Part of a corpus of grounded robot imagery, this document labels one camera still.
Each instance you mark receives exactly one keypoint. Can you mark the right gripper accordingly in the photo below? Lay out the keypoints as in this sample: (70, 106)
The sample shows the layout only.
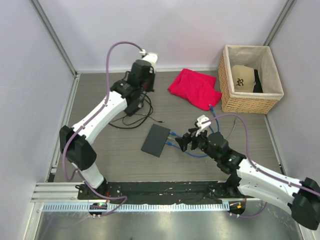
(184, 141)

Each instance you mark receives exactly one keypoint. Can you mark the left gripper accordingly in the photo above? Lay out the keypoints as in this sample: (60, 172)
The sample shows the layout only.
(152, 75)

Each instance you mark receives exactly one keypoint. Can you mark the black network switch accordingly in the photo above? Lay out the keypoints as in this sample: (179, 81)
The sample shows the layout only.
(155, 140)

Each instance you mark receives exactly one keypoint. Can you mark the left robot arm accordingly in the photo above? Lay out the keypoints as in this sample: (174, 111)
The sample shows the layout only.
(125, 95)

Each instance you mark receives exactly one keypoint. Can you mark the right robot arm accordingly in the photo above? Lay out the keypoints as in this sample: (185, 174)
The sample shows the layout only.
(299, 198)

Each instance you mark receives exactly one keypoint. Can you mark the black power adapter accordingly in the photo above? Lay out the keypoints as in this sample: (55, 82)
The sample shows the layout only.
(133, 107)

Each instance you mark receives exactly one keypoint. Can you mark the red cloth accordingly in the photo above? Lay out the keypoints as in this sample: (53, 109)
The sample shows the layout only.
(197, 88)

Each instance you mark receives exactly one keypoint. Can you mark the beige baseball cap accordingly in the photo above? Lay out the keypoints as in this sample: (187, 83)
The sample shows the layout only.
(243, 78)

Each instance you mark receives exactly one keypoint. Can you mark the black item in basket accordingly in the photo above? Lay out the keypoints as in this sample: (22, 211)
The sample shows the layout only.
(258, 86)

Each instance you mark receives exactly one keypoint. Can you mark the wicker basket with liner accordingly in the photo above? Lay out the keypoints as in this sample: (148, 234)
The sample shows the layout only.
(256, 57)

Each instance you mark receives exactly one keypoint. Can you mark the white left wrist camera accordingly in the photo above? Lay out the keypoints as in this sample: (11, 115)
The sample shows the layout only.
(150, 57)

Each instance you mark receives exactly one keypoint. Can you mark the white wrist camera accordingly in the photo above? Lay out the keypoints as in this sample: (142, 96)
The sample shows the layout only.
(150, 57)
(202, 123)

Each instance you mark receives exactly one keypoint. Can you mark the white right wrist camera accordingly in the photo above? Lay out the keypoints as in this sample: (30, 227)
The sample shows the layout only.
(202, 123)

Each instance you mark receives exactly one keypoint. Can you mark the white slotted cable duct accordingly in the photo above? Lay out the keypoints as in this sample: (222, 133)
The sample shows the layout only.
(104, 207)

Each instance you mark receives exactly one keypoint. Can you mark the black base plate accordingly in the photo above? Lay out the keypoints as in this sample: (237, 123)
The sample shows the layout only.
(172, 192)

